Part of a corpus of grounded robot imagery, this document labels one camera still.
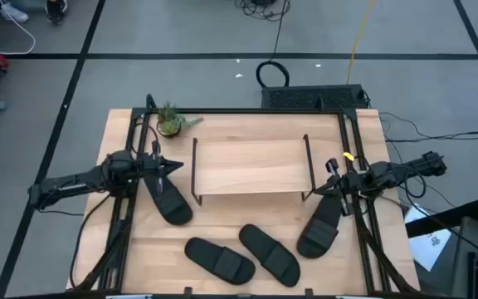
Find yellow cable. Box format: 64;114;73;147
345;0;378;86

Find thin black floor cables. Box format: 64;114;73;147
379;111;478;145

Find black side table bar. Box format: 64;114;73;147
404;199;478;238

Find grey side desk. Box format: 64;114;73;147
450;215;478;299

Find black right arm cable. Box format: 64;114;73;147
400;165;427;199

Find black shoe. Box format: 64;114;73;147
44;0;69;25

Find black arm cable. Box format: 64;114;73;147
400;165;427;199
130;121;160;157

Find white floor cable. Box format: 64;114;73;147
0;0;37;56

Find black coiled floor cable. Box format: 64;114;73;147
255;7;292;89

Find tangled black cable bundle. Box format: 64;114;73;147
233;0;292;22

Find white shoe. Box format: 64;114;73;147
0;2;30;24

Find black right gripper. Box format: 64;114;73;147
313;158;364;217

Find black perforated computer case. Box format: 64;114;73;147
261;84;369;111

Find black metal table frame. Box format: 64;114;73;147
66;93;422;298

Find black slide sandal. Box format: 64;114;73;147
183;236;256;287
238;223;301;288
295;191;344;260
143;172;194;228

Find white paper sheet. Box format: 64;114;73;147
403;202;452;272

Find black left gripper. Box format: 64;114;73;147
141;140;184;197

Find long black table cable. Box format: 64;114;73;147
69;193;114;290

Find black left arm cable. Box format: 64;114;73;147
130;121;160;157

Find wooden shelf with black legs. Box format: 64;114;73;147
190;133;317;207

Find dark round plant pot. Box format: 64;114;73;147
156;120;183;140

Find green succulent plant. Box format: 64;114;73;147
155;101;205;134

